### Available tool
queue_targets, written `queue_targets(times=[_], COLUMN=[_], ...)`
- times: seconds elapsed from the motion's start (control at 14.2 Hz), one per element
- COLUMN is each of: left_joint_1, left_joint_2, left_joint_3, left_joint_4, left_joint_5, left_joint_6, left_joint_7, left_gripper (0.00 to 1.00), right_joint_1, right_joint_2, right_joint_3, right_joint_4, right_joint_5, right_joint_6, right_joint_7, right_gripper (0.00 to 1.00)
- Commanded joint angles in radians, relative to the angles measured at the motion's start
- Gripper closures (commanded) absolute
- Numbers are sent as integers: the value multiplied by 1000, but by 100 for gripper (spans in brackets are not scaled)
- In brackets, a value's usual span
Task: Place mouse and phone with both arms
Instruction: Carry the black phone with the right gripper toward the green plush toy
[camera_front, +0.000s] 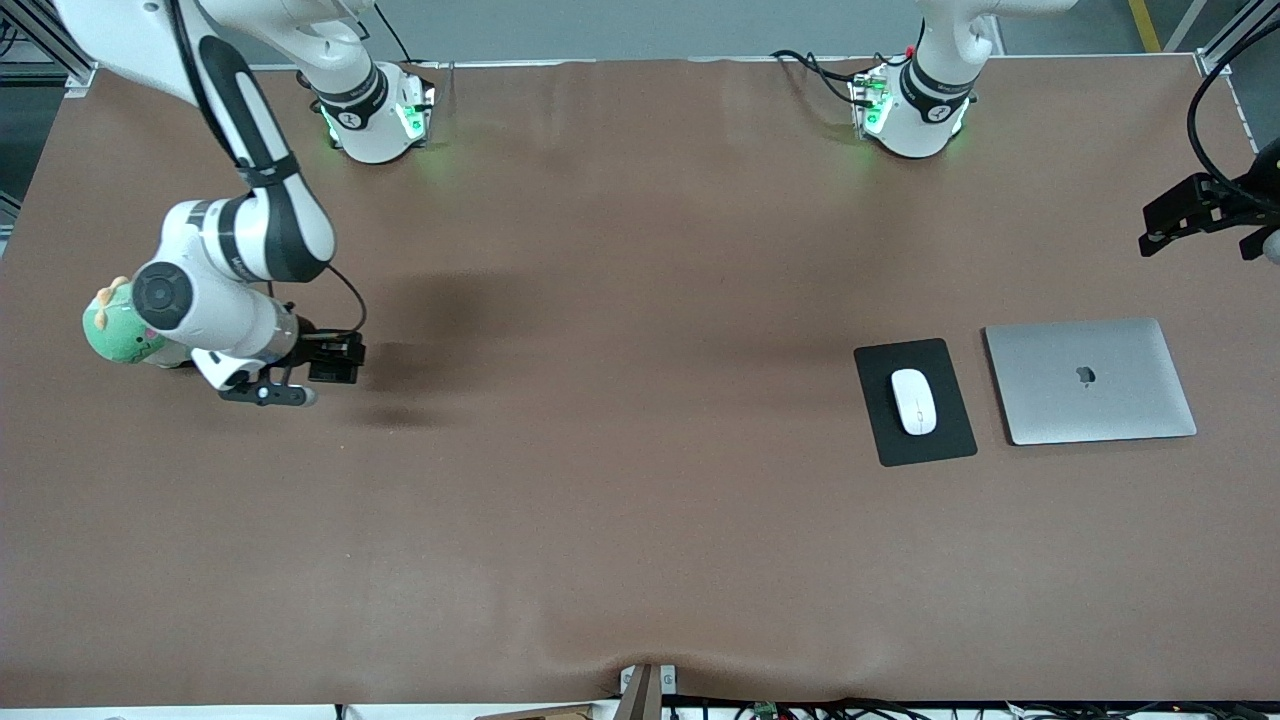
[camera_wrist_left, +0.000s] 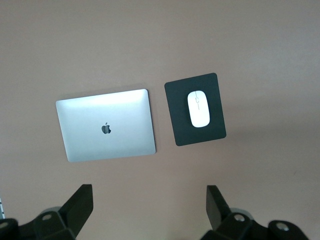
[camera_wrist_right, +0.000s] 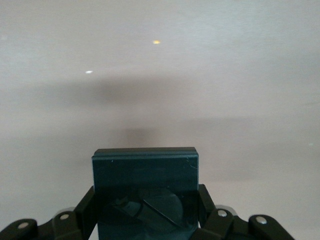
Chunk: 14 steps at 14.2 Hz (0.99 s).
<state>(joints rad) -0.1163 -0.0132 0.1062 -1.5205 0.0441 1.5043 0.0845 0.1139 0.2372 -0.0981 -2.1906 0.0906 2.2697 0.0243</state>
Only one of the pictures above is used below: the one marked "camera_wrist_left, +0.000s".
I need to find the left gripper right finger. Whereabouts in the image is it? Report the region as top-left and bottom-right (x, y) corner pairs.
(206, 184), (233, 233)

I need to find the silver laptop with apple logo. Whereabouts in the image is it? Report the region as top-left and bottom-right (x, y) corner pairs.
(55, 88), (157, 164)

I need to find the black mouse pad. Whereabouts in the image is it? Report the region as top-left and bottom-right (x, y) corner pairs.
(163, 72), (228, 147)

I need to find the white computer mouse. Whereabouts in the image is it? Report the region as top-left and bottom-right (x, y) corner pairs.
(186, 90), (211, 129)

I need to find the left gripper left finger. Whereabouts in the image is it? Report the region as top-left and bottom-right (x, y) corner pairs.
(58, 184), (94, 239)

